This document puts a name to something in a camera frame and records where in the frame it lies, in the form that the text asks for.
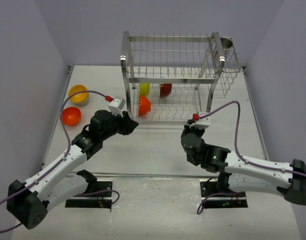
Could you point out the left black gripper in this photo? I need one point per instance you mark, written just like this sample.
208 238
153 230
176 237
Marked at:
128 125

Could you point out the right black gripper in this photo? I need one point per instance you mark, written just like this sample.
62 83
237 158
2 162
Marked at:
187 129

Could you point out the orange bowl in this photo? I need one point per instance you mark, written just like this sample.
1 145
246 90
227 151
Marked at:
70 116
144 106

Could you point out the lime green bowl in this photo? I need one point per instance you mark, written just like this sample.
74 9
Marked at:
144 89

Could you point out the white floral bowl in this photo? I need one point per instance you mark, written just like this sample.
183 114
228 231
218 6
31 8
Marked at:
82 103

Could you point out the dark red bowl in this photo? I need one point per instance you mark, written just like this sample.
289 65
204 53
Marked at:
165 90

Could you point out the yellow bowl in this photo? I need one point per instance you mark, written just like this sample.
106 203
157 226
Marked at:
78 94

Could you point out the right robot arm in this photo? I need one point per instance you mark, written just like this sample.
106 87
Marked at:
237 173

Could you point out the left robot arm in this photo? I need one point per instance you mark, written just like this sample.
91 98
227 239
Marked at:
31 200

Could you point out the steel two-tier dish rack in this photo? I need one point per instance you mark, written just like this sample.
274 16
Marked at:
192 64

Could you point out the steel utensil cup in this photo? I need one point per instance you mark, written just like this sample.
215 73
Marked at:
226 44

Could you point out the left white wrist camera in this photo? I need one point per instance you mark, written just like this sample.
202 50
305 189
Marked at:
116 106

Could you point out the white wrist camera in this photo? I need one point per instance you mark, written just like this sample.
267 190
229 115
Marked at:
201 121
116 106

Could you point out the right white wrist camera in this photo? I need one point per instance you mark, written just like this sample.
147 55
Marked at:
201 121

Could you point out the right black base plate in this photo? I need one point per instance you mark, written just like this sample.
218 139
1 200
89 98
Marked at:
212 199

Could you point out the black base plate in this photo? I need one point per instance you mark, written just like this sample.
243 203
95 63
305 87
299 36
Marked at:
212 199
99 201

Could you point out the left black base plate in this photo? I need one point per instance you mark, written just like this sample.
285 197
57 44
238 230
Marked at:
99 201

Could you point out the wire cutlery basket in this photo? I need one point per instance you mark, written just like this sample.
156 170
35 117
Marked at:
230 72

